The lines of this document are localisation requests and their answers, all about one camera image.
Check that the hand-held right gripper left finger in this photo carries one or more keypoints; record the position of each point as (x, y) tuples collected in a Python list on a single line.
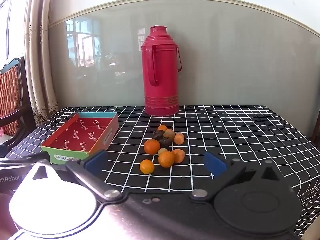
[(96, 159)]

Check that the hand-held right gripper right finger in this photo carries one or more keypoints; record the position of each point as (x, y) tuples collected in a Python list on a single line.
[(215, 164)]

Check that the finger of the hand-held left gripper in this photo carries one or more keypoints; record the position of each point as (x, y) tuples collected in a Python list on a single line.
[(22, 159)]

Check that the red cardboard box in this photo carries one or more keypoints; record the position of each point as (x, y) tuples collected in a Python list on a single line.
[(82, 136)]

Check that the black checkered tablecloth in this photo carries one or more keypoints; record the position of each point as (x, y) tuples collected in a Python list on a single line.
[(225, 130)]

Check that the large orange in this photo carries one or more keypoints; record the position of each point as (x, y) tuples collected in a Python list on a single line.
[(152, 146), (166, 159)]

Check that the medium orange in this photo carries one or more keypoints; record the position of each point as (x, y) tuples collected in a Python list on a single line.
[(147, 167)]

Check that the small greenish fruit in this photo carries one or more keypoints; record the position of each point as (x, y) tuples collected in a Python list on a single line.
[(162, 151)]

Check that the dark wooden chair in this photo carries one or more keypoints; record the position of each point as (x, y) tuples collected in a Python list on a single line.
[(23, 100)]

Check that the orange patterned cushion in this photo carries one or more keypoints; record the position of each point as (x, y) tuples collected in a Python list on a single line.
[(8, 97)]

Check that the small orange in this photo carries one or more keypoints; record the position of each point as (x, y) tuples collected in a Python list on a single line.
[(162, 128)]

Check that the beige curtain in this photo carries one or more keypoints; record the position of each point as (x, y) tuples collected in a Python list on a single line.
[(41, 67)]

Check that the red thermos flask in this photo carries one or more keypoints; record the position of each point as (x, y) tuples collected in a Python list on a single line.
[(161, 75)]

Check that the window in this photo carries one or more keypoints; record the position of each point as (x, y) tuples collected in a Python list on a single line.
[(12, 17)]

